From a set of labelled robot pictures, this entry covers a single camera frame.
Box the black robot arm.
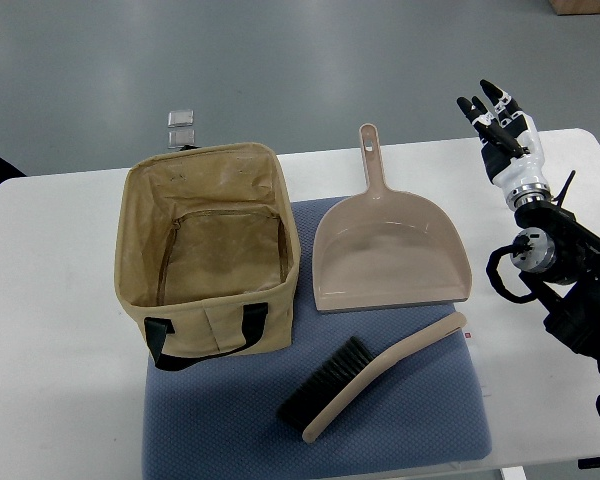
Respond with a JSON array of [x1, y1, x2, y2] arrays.
[[486, 173, 600, 417]]

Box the pink hand broom black bristles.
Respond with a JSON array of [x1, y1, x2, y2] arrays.
[[276, 312, 467, 444]]

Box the pink plastic dustpan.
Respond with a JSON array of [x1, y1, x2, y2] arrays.
[[312, 124, 472, 312]]

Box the yellow canvas bag black handles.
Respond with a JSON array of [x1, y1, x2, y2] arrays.
[[114, 143, 301, 371]]

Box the upper metal floor plate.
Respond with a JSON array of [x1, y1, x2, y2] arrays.
[[167, 109, 194, 128]]

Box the brown cardboard box corner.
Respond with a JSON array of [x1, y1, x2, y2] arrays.
[[549, 0, 600, 15]]

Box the black table control panel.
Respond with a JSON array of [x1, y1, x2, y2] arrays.
[[577, 457, 600, 470]]

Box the lower metal floor plate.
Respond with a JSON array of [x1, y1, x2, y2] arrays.
[[168, 128, 195, 150]]

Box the metal floor plate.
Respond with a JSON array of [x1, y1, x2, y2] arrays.
[[168, 128, 195, 150], [167, 109, 194, 128]]

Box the blue textured cushion mat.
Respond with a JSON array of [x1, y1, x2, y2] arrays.
[[142, 199, 491, 479]]

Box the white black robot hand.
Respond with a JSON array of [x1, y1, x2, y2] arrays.
[[457, 79, 552, 211]]

